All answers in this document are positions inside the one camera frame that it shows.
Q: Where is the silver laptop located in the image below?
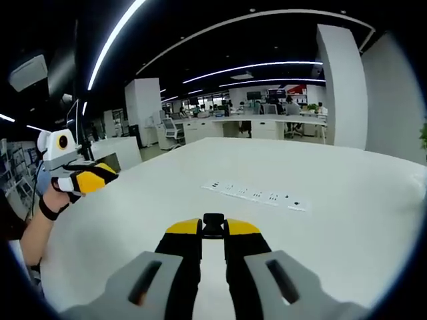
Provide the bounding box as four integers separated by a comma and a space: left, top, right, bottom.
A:
65, 98, 82, 135

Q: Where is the long ceiling light strip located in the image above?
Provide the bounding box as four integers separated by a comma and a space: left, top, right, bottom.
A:
86, 0, 148, 91

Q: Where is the white counter desk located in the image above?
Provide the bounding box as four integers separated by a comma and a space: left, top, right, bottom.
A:
89, 135, 143, 171

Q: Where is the dark hanging panel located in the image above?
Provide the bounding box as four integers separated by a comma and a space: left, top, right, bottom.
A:
47, 19, 79, 98

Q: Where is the black wrist strap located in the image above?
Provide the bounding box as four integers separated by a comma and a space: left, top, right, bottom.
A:
38, 195, 70, 221

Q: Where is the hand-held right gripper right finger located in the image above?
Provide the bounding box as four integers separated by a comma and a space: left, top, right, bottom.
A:
222, 218, 370, 320

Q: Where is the black pronged plastic buckle part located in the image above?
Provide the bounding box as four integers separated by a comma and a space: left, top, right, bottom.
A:
203, 213, 226, 231

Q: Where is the white ceiling air conditioner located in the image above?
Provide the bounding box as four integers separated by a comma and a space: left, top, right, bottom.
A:
7, 54, 48, 93

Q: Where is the person's left hand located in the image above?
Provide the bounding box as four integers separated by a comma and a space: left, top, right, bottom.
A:
42, 176, 81, 211

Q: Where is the white mesh office chair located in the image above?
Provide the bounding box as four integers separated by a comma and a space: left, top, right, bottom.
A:
161, 117, 186, 148

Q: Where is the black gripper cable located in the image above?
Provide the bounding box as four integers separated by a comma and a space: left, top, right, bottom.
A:
30, 159, 46, 217

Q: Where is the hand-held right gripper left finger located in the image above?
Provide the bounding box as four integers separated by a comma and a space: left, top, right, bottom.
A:
61, 218, 203, 320

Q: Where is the white display board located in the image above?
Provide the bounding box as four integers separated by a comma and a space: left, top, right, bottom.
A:
0, 139, 38, 214

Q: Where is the white recessed power strip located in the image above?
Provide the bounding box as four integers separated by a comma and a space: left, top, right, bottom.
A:
199, 179, 313, 213

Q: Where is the green potted plant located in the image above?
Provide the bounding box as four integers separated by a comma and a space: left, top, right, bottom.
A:
418, 123, 427, 161

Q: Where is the long white office desk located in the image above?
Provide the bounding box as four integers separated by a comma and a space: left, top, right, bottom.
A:
182, 114, 328, 145

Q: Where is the black laptop stand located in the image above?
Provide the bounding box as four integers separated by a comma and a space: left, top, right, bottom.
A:
75, 133, 95, 161

